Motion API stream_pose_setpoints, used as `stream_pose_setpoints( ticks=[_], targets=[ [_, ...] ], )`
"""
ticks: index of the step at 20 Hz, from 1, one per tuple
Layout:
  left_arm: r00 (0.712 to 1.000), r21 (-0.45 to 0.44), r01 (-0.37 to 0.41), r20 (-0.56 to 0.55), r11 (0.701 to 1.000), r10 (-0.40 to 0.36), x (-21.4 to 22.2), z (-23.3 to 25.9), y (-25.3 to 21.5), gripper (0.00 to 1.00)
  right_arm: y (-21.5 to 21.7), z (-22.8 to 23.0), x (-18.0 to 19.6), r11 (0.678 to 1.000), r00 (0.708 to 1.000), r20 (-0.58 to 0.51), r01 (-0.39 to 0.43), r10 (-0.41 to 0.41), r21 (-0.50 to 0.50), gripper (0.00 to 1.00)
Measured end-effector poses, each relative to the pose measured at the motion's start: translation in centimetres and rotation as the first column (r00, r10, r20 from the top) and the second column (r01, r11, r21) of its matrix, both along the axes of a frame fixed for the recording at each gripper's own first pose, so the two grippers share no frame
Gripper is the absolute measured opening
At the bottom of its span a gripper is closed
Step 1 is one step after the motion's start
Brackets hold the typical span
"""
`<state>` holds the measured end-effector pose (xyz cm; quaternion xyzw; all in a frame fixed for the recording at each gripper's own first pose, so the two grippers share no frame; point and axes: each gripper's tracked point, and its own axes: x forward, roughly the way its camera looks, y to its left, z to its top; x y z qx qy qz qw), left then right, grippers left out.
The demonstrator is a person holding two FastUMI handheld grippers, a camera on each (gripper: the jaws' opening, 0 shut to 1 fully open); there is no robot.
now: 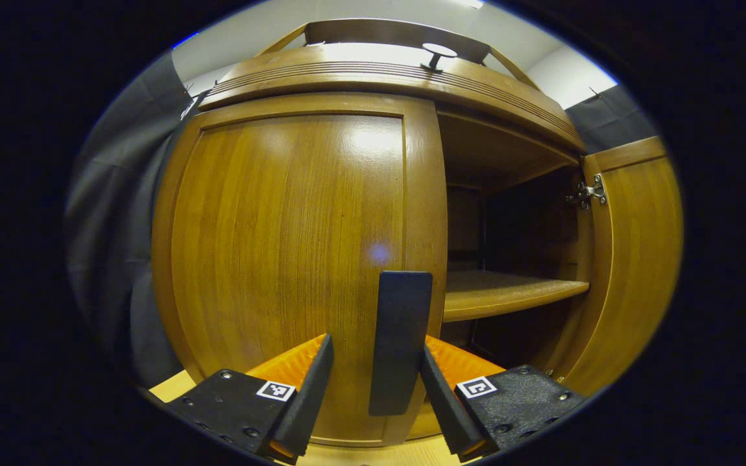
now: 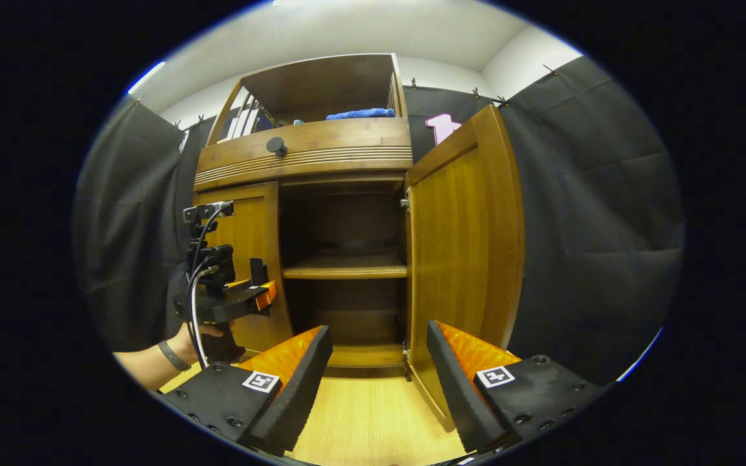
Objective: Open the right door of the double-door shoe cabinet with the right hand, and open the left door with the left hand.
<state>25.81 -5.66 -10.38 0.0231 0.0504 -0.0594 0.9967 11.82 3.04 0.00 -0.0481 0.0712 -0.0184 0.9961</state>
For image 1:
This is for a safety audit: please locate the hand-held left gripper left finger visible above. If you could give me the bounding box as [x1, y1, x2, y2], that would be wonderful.
[166, 333, 335, 461]

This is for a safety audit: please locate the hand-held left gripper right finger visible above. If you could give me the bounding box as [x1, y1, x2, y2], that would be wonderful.
[420, 335, 586, 461]

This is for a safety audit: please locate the black door handle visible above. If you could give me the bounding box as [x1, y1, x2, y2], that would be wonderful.
[368, 271, 433, 417]

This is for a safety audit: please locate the wooden shoe cabinet door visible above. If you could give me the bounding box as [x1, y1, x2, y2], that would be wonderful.
[152, 92, 448, 449]
[545, 136, 683, 397]

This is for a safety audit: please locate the wooden double-door shoe cabinet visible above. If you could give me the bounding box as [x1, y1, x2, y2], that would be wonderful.
[152, 18, 683, 449]

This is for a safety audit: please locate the wooden cabinet shelf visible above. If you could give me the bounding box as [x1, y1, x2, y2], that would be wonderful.
[443, 270, 591, 323]

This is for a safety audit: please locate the silver door hinge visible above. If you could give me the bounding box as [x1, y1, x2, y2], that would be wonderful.
[566, 173, 608, 211]

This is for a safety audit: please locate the wooden cabinet drawer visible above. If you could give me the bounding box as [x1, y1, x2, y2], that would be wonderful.
[198, 44, 586, 154]

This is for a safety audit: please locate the black round drawer knob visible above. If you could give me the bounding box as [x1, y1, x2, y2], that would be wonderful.
[422, 43, 458, 72]

